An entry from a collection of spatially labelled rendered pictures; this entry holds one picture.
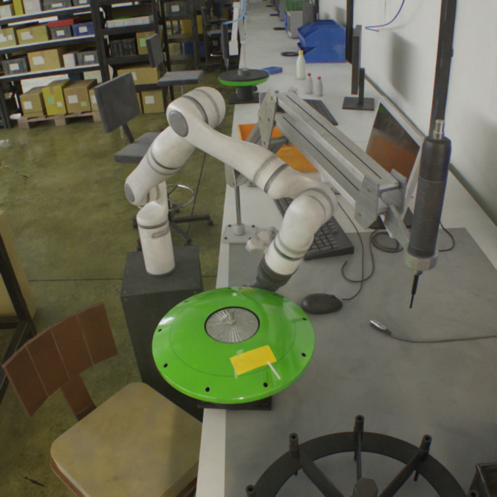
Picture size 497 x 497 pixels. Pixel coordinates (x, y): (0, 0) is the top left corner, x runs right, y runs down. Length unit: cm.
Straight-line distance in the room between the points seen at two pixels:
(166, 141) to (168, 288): 49
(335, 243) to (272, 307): 52
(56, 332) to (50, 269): 199
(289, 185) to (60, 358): 81
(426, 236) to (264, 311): 39
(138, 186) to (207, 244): 197
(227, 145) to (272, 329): 36
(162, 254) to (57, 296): 167
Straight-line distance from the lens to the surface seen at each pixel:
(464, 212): 176
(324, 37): 408
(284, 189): 91
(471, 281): 140
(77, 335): 137
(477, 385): 111
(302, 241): 92
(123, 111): 320
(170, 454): 131
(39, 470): 218
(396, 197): 77
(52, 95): 646
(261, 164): 91
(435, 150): 62
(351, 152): 81
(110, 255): 328
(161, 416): 139
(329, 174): 85
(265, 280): 104
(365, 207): 76
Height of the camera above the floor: 169
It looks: 33 degrees down
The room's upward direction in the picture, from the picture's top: 4 degrees counter-clockwise
